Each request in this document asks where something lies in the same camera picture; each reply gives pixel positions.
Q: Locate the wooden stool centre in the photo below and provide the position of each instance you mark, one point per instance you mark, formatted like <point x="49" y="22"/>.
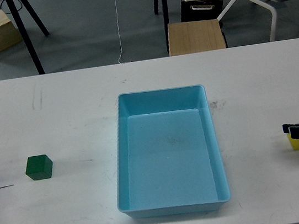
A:
<point x="193" y="37"/>

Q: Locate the light blue plastic bin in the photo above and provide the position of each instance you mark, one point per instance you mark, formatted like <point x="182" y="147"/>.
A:
<point x="169" y="160"/>

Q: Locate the green wooden cube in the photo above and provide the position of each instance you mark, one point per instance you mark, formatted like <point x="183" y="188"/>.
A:
<point x="39" y="167"/>

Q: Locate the black table legs left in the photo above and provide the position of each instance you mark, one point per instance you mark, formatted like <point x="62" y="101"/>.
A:
<point x="22" y="29"/>

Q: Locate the black drawer cabinet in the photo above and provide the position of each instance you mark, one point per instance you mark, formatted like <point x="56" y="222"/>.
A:
<point x="200" y="10"/>

